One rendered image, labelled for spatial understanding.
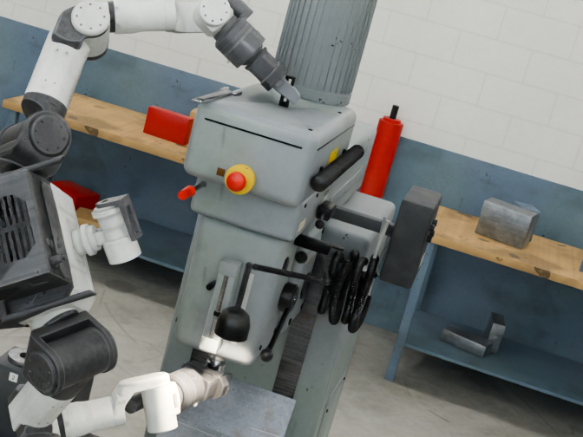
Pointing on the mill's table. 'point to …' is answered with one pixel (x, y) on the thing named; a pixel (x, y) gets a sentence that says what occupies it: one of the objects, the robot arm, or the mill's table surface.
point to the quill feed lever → (288, 297)
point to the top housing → (268, 141)
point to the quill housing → (204, 260)
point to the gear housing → (257, 211)
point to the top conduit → (325, 177)
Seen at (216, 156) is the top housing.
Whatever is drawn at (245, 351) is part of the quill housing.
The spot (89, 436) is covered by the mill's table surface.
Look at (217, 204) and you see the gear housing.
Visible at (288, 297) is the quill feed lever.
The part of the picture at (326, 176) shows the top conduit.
